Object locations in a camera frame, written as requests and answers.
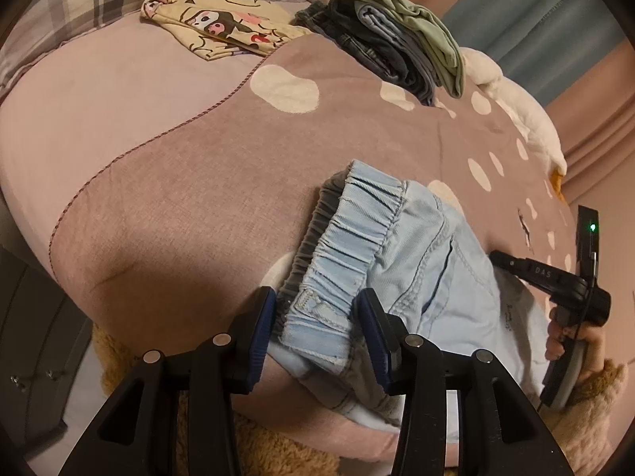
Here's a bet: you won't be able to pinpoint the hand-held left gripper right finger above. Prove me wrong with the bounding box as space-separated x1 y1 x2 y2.
354 288 576 476

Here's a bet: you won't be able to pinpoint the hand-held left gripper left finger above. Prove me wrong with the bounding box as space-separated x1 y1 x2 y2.
57 285 279 476

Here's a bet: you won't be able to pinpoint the light blue denim shorts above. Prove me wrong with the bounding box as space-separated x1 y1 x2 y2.
268 159 571 430

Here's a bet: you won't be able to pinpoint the person's right forearm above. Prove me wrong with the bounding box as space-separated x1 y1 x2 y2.
568 357 627 410

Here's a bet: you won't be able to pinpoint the person's right hand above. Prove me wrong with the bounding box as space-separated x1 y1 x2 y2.
545 306 608 384

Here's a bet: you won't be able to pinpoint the pink curtain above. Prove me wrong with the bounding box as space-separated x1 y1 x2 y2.
382 0 635 214

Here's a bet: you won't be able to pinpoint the polka dot deer blanket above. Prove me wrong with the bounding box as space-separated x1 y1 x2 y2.
47 35 583 467

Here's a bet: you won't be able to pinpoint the white goose plush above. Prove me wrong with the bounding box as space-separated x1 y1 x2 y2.
459 47 570 200

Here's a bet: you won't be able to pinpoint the grey drawer cabinet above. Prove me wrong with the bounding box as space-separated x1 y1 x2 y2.
0 247 96 454

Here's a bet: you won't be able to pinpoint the blue curtain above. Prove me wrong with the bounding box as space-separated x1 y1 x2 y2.
441 0 623 106

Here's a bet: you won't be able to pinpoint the pink bed sheet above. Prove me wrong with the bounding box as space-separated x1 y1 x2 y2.
0 0 393 269

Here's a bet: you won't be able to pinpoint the folded dark jeans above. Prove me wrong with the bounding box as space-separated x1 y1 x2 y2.
292 0 438 106

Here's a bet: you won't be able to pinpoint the folded green garment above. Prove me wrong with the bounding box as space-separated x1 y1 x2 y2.
320 0 466 98

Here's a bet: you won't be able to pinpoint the yellow cartoon printed cloth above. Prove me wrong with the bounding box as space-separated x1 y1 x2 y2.
140 0 311 61

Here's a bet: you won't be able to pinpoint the folded grey-blue garment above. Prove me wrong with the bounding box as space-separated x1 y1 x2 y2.
354 2 425 63

